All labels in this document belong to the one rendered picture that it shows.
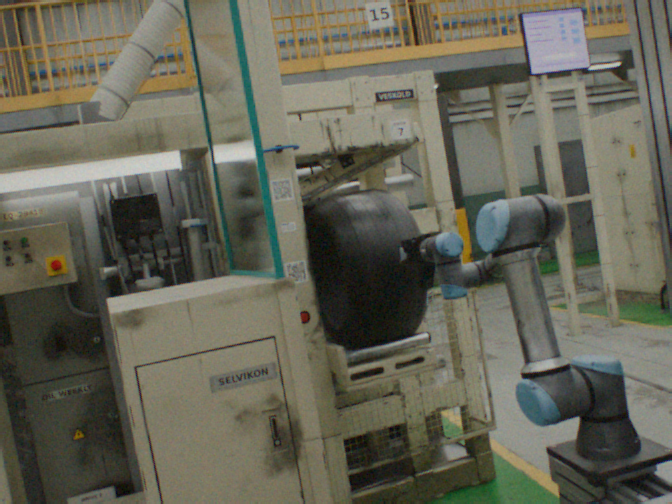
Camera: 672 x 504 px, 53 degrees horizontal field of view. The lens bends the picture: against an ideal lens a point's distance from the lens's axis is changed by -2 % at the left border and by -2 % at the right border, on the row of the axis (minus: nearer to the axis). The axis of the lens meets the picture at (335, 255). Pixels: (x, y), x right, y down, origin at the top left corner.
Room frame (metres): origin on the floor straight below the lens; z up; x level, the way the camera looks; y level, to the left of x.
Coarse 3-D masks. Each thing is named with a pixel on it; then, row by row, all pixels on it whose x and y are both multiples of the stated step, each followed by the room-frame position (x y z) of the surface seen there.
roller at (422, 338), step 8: (408, 336) 2.42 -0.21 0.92; (416, 336) 2.42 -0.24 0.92; (424, 336) 2.43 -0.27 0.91; (376, 344) 2.38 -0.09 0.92; (384, 344) 2.38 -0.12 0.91; (392, 344) 2.38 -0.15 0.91; (400, 344) 2.39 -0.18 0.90; (408, 344) 2.40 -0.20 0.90; (416, 344) 2.42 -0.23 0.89; (352, 352) 2.34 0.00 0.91; (360, 352) 2.34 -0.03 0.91; (368, 352) 2.35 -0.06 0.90; (376, 352) 2.36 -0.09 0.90; (384, 352) 2.37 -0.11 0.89; (392, 352) 2.39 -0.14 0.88; (352, 360) 2.33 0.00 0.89
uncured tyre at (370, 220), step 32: (352, 192) 2.47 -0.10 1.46; (384, 192) 2.46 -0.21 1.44; (320, 224) 2.69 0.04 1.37; (352, 224) 2.29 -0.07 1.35; (384, 224) 2.31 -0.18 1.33; (416, 224) 2.37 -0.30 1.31; (320, 256) 2.76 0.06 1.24; (352, 256) 2.25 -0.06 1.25; (384, 256) 2.26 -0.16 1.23; (320, 288) 2.74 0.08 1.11; (352, 288) 2.26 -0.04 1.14; (384, 288) 2.25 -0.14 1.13; (416, 288) 2.29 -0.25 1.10; (352, 320) 2.31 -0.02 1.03; (384, 320) 2.30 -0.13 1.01; (416, 320) 2.36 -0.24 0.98
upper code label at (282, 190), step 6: (276, 180) 2.36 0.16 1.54; (282, 180) 2.36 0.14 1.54; (288, 180) 2.37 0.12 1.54; (276, 186) 2.36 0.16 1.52; (282, 186) 2.36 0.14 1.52; (288, 186) 2.37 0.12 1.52; (276, 192) 2.35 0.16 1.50; (282, 192) 2.36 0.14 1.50; (288, 192) 2.37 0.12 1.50; (276, 198) 2.35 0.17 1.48; (282, 198) 2.36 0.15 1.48; (288, 198) 2.37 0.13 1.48
